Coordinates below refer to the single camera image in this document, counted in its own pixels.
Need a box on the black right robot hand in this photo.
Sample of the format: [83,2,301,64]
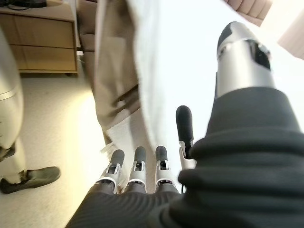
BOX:
[68,21,304,228]

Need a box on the white duvet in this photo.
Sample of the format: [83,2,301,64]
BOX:
[133,0,304,174]

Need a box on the beige square pillow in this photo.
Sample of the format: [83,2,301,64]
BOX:
[277,13,304,60]

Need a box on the brown tufted headboard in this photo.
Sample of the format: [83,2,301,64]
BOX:
[227,0,270,27]

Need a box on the beige bedspread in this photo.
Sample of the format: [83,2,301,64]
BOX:
[94,0,143,145]

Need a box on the dark right robot foot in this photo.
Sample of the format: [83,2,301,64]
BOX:
[0,166,61,194]

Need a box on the wooden nightstand with drawers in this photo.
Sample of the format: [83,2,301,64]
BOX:
[0,6,79,77]

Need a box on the silver right robot leg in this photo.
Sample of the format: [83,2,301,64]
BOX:
[0,28,25,162]

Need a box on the brown upholstered bed frame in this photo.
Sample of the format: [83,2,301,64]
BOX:
[77,0,98,54]

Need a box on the black cable on nightstand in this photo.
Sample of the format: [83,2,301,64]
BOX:
[6,0,48,10]

